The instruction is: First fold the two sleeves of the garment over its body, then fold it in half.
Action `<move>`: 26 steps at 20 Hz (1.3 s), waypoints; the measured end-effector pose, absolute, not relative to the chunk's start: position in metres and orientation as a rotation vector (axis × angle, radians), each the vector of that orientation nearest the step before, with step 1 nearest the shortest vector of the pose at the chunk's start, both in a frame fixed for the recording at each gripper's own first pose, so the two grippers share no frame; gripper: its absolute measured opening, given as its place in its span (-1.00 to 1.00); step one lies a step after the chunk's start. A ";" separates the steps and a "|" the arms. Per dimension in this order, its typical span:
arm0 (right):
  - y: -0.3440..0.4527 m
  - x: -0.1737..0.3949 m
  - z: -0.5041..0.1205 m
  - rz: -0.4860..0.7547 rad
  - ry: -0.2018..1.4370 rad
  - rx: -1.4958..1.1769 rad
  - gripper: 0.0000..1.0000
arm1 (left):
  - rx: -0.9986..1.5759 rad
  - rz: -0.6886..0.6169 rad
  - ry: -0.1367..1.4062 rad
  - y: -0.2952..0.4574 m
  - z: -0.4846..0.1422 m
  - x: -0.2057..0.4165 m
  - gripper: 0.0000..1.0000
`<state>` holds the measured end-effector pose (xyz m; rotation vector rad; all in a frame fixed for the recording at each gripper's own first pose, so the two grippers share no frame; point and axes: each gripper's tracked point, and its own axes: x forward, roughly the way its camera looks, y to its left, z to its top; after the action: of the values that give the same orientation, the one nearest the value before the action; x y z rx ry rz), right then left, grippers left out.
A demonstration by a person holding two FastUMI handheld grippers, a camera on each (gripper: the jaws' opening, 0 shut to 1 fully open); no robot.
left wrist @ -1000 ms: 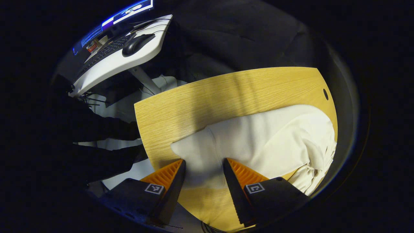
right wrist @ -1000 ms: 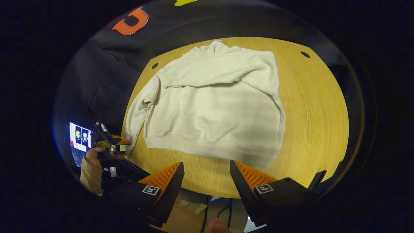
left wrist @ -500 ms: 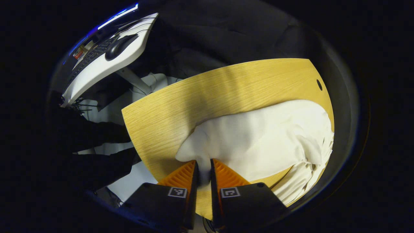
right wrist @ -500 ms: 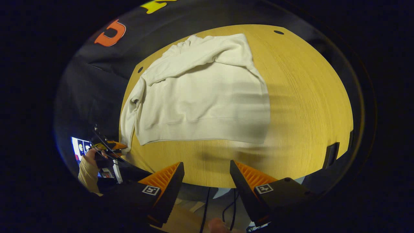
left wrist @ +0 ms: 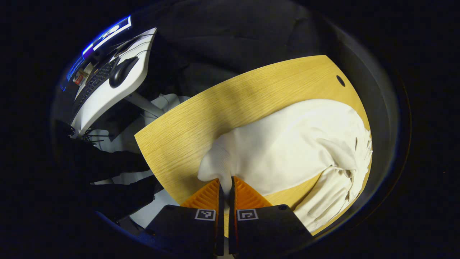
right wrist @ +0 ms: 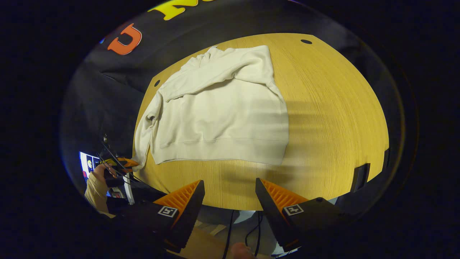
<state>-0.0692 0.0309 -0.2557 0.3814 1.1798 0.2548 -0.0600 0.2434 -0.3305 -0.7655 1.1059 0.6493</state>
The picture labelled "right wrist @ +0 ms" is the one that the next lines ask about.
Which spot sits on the black backdrop cloth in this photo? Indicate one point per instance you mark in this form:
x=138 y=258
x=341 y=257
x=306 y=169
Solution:
x=107 y=97

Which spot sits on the lit computer monitor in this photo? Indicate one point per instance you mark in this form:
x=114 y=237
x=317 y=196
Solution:
x=87 y=163

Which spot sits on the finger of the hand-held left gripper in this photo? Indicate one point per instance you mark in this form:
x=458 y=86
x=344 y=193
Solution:
x=124 y=163

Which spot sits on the cream sweatshirt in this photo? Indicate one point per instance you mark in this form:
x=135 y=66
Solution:
x=222 y=118

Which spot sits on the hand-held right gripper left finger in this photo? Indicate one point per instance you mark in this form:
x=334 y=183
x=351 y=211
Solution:
x=192 y=216

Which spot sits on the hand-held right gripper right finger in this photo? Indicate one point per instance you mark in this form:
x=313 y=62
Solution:
x=269 y=212

